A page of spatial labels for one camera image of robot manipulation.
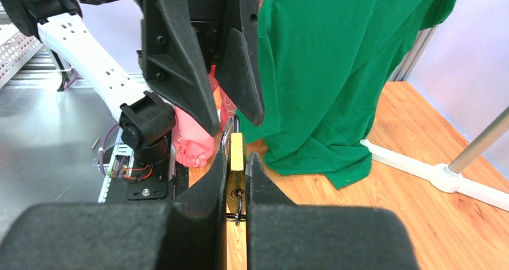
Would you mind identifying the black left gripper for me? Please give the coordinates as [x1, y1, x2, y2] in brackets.
[135, 0, 265, 136]

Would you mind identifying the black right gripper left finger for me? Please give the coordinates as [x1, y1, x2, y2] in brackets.
[1, 154, 227, 269]

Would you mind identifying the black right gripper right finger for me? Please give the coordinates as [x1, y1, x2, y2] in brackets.
[246, 152, 418, 269]

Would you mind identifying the small brass padlock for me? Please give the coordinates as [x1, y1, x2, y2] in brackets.
[219, 115, 247, 226]

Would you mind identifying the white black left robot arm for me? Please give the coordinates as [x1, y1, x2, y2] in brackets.
[1, 0, 265, 167]

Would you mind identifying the pink patterned garment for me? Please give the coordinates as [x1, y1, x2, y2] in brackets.
[172, 0, 263, 167]

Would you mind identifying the green garment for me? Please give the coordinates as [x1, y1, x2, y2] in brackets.
[241, 0, 456, 189]

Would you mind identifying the white metal clothes rack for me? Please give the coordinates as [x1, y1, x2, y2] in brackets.
[360, 106, 509, 214]

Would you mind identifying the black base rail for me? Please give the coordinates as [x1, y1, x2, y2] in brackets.
[98, 141, 189, 204]

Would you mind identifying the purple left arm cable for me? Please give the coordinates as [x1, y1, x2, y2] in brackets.
[97, 123, 120, 178]

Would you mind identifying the aluminium frame post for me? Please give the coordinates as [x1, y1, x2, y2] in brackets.
[388, 27, 437, 82]

